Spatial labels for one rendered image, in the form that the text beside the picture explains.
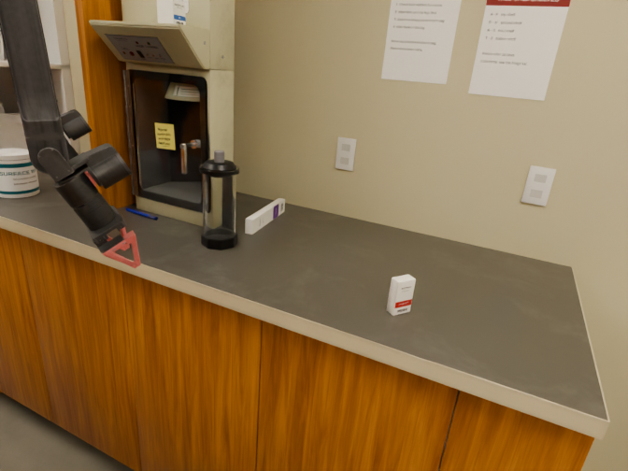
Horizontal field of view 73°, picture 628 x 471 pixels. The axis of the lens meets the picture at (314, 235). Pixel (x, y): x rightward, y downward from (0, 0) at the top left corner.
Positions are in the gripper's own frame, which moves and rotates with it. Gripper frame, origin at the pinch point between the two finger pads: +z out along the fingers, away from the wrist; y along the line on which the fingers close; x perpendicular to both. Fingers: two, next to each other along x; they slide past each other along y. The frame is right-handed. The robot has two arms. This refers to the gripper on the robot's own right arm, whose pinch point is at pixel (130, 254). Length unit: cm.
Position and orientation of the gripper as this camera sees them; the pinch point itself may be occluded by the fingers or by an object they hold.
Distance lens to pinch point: 96.8
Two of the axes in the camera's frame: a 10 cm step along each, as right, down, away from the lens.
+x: -7.6, 5.8, -3.0
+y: -5.6, -3.4, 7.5
